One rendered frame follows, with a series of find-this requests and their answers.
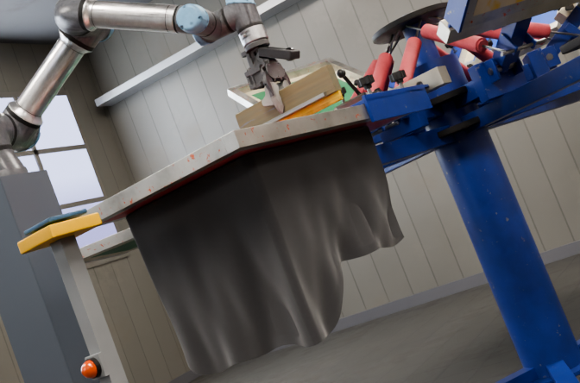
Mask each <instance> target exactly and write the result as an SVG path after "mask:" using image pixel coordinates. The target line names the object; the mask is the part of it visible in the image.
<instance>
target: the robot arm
mask: <svg viewBox="0 0 580 383"><path fill-rule="evenodd" d="M225 2H226V5H227V6H225V7H223V8H222V9H219V10H217V11H214V12H210V11H209V10H207V9H204V8H202V7H201V6H199V5H197V4H190V3H189V4H186V5H171V4H156V3H126V2H112V1H98V0H59V1H58V2H57V3H56V5H55V7H54V20H55V22H56V24H57V25H58V27H59V33H60V38H59V39H58V40H57V41H56V43H55V44H54V46H53V48H52V49H51V51H50V52H49V54H48V55H47V57H46V58H45V59H44V61H43V62H42V64H41V66H40V67H39V69H38V70H37V71H36V73H35V75H34V76H33V78H32V79H31V80H30V81H29V83H28V85H27V86H26V88H25V89H24V91H23V92H22V94H21V95H20V97H19V98H18V99H17V100H16V101H11V102H9V103H8V105H7V106H6V108H5V109H4V111H3V112H2V113H0V177H1V176H6V175H12V174H18V173H28V169H27V168H26V167H25V166H24V165H23V164H22V162H21V161H20V159H19V158H18V157H17V156H16V154H15V153H20V152H23V151H27V150H29V149H31V148H32V147H34V146H35V145H36V143H37V142H38V141H39V139H40V136H41V132H40V130H41V125H42V124H43V121H42V115H43V113H44V112H45V111H46V109H47V107H48V106H49V104H51V102H52V101H53V99H54V97H55V96H56V95H57V93H58V92H59V90H60V88H61V87H62V85H63V84H64V83H65V82H66V80H67V79H68V77H69V76H70V74H71V73H72V71H73V69H74V68H75V66H76V65H77V64H78V63H79V61H80V60H81V58H82V57H83V55H84V54H85V53H91V52H92V51H93V50H94V48H95V47H96V45H97V44H98V43H99V42H102V41H106V40H108V39H109V38H110V37H111V35H112V34H113V32H114V29H124V30H138V31H151V32H165V33H178V34H190V35H192V36H193V38H194V40H195V41H196V42H197V43H198V44H199V45H200V46H205V45H207V44H211V43H213V42H215V41H217V40H219V39H221V38H223V37H225V36H227V35H230V34H232V33H234V32H236V31H237V33H238V35H239V37H240V39H241V42H242V44H243V47H244V48H245V51H243V52H242V53H241V55H242V57H243V58H247V61H248V63H249V68H250V69H248V70H247V72H245V73H244V74H245V77H246V79H247V81H248V84H249V88H250V89H251V90H258V89H264V90H265V97H264V98H263V100H262V105H263V106H264V107H268V106H273V105H274V106H275V108H276V109H277V110H278V111H279V112H280V113H281V114H283V113H284V105H283V103H282V101H281V96H280V94H279V90H281V89H283V88H285V87H287V86H288V85H290V84H291V81H290V78H289V77H288V76H287V73H286V72H285V69H283V67H282V65H281V63H280V62H279V61H278V60H277V59H284V60H287V61H292V60H295V59H299V57H300V50H298V49H293V48H292V47H288V48H282V47H269V45H270V43H269V40H268V34H267V32H266V29H265V28H264V25H263V23H262V19H261V17H260V15H259V12H258V10H257V8H256V4H255V2H254V0H225ZM277 81H279V82H280V83H277V84H276V83H275V82H277Z"/></svg>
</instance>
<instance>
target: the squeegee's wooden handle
mask: <svg viewBox="0 0 580 383"><path fill-rule="evenodd" d="M341 90H342V88H341V85H340V84H339V81H338V79H337V75H336V73H335V71H334V68H333V66H332V65H325V66H323V67H321V68H319V69H318V70H316V71H315V72H312V73H310V74H308V75H306V76H305V77H304V78H301V79H299V80H297V81H296V82H294V83H292V84H290V85H288V86H287V87H285V88H283V89H281V90H279V94H280V96H281V101H282V103H283V105H284V113H285V112H287V111H289V110H291V109H292V108H294V107H296V106H298V105H300V104H302V103H304V102H306V101H308V100H310V99H312V98H313V97H316V96H317V95H319V94H321V93H323V92H326V93H327V96H328V95H331V94H332V93H334V92H336V91H341ZM280 114H281V113H280V112H279V111H278V110H277V109H276V108H275V106H274V105H273V106H268V107H264V106H263V105H262V100H261V101H260V102H258V103H256V104H253V105H251V106H250V107H248V108H247V109H245V110H242V111H241V112H239V113H237V114H236V120H237V123H238V125H239V128H240V129H245V128H249V127H254V126H258V125H262V124H264V123H265V122H268V121H270V120H271V119H273V118H275V117H277V116H279V115H280Z"/></svg>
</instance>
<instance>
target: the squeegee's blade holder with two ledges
mask: <svg viewBox="0 0 580 383"><path fill-rule="evenodd" d="M328 96H330V95H328ZM328 96H327V93H326V92H323V93H321V94H319V95H317V96H316V97H313V98H312V99H310V100H308V101H306V102H304V103H302V104H300V105H298V106H296V107H294V108H292V109H291V110H289V111H287V112H285V113H283V114H281V115H279V116H277V117H275V118H273V119H271V120H270V121H268V122H265V123H264V124H267V123H271V122H278V121H280V120H282V119H284V118H286V117H288V116H291V115H292V114H294V113H296V112H298V111H300V110H303V109H304V108H306V107H307V106H309V105H311V104H314V103H316V102H317V101H319V100H321V99H323V98H325V97H328Z"/></svg>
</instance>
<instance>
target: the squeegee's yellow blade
mask: <svg viewBox="0 0 580 383"><path fill-rule="evenodd" d="M339 96H342V93H341V91H336V92H334V93H332V94H331V95H330V96H328V97H325V98H323V99H321V100H319V101H317V102H316V103H314V104H311V105H309V106H307V107H306V108H304V109H303V110H300V111H298V112H296V113H294V114H292V115H291V116H288V117H286V118H284V119H282V120H281V121H284V120H288V119H293V118H297V117H299V116H302V115H304V114H305V113H307V112H308V111H310V110H313V109H315V108H317V107H319V106H320V105H322V104H325V103H327V102H329V101H331V100H332V99H334V98H336V97H339Z"/></svg>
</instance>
